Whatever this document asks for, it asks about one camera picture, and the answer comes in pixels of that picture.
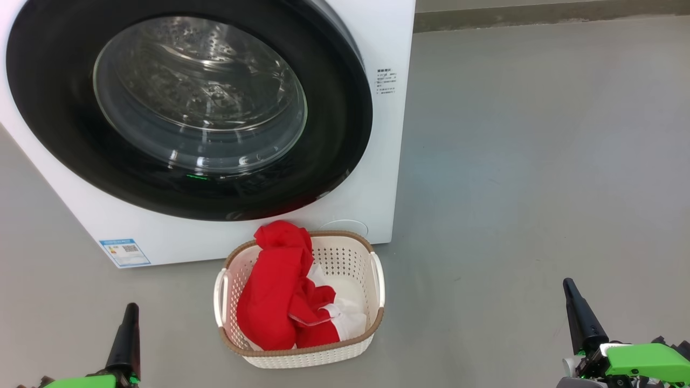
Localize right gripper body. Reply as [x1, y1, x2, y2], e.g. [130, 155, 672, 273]
[558, 343, 690, 388]

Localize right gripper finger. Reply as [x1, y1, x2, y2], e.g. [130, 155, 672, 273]
[567, 278, 610, 348]
[563, 278, 594, 355]

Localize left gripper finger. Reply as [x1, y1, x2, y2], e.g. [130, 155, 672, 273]
[124, 303, 142, 378]
[105, 303, 133, 378]

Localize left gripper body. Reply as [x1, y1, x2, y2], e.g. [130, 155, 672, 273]
[16, 373, 141, 388]

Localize plain red garment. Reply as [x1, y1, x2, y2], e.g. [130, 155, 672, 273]
[236, 219, 315, 351]

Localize red and white shorts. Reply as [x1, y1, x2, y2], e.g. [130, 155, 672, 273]
[288, 263, 368, 349]

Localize dark round washer door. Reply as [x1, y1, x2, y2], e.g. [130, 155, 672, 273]
[6, 0, 374, 222]

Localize white brown-rimmed laundry basket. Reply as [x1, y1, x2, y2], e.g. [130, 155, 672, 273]
[213, 230, 386, 370]

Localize white front-load washing machine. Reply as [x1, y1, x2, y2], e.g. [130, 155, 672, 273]
[0, 0, 416, 269]

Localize blue energy label sticker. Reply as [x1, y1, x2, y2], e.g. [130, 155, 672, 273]
[99, 238, 152, 268]

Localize round drain filter cover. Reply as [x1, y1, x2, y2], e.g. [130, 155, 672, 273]
[318, 219, 369, 238]

